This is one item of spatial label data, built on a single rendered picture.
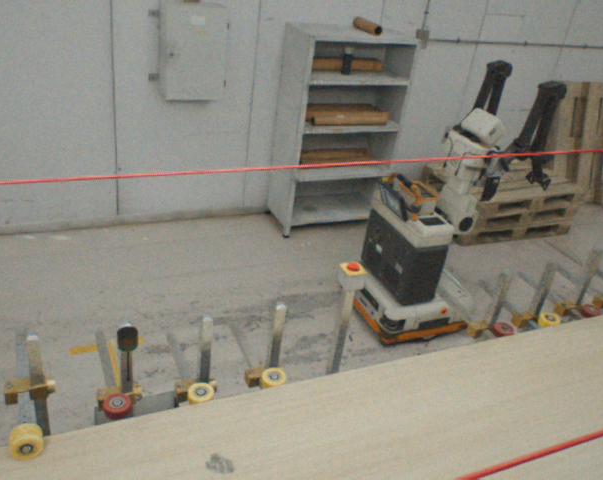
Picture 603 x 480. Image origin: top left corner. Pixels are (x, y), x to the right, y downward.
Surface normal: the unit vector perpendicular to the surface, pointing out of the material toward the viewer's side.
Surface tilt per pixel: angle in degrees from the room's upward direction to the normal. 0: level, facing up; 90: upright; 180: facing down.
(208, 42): 90
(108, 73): 90
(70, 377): 0
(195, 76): 90
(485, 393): 0
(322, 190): 90
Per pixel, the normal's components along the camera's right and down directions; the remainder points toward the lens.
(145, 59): 0.40, 0.49
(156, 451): 0.12, -0.86
